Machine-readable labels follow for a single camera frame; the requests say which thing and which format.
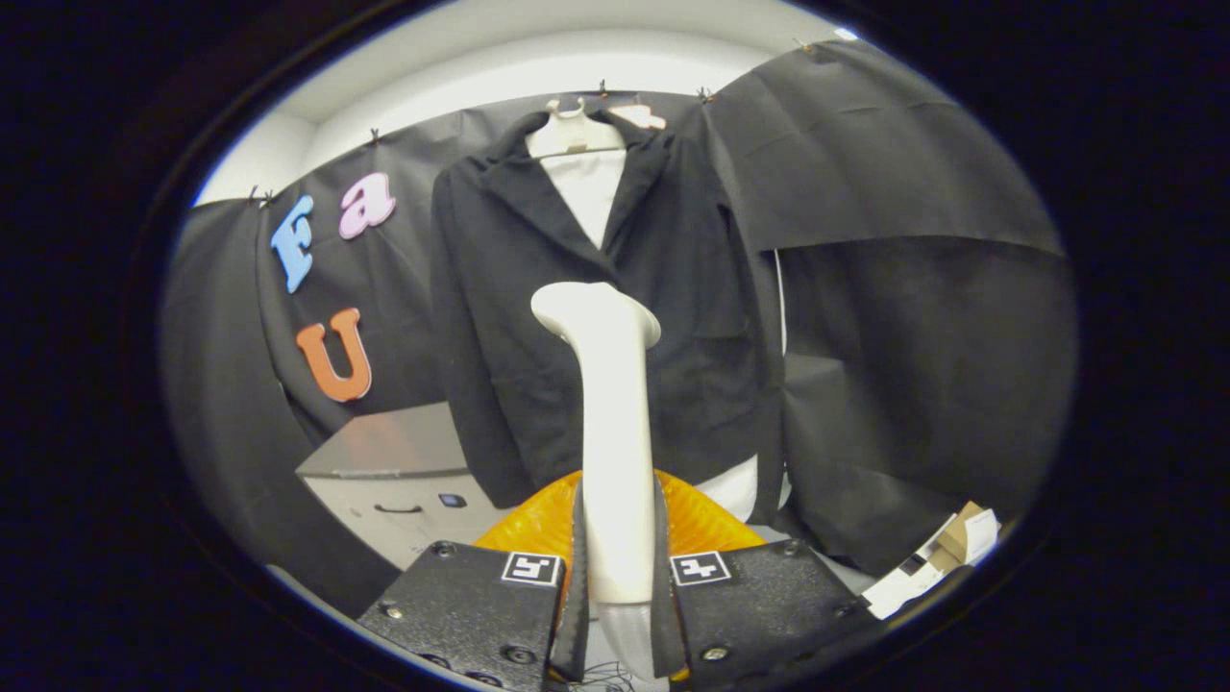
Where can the small cardboard box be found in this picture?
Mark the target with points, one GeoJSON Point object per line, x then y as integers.
{"type": "Point", "coordinates": [956, 540]}

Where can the white garment steamer head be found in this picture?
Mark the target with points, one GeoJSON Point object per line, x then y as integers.
{"type": "Point", "coordinates": [615, 452]}

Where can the white garment form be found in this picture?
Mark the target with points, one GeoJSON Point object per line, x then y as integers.
{"type": "Point", "coordinates": [591, 192]}

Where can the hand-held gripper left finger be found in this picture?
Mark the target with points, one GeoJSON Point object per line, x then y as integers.
{"type": "Point", "coordinates": [471, 605]}

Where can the grey drawer cabinet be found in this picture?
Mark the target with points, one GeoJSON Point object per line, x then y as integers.
{"type": "Point", "coordinates": [384, 452]}

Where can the black suit jacket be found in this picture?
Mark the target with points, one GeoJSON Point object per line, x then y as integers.
{"type": "Point", "coordinates": [500, 336]}

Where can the white paper box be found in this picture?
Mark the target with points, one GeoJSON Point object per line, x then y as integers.
{"type": "Point", "coordinates": [894, 588]}

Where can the white paper sheet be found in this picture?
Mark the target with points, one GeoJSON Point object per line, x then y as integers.
{"type": "Point", "coordinates": [982, 533]}

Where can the black backdrop cloth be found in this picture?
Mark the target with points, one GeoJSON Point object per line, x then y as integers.
{"type": "Point", "coordinates": [913, 336]}

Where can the white plastic hanger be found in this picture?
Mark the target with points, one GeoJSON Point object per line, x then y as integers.
{"type": "Point", "coordinates": [575, 139]}

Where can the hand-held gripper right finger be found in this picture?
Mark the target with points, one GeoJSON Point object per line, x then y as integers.
{"type": "Point", "coordinates": [769, 601]}

